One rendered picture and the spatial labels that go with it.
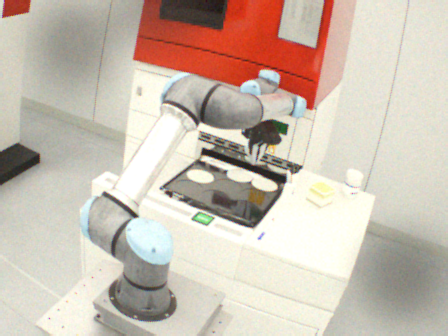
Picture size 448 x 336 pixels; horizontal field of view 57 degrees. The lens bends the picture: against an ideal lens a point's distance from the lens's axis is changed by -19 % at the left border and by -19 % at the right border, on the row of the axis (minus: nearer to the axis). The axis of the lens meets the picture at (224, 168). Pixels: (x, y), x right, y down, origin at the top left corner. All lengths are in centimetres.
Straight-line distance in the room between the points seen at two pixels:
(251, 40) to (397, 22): 163
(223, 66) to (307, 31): 38
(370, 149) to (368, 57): 68
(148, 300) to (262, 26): 111
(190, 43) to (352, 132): 178
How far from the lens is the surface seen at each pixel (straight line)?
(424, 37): 329
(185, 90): 130
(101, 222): 120
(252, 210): 175
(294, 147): 197
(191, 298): 133
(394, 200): 360
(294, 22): 181
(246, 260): 148
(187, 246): 154
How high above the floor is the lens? 177
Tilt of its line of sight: 26 degrees down
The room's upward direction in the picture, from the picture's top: 11 degrees clockwise
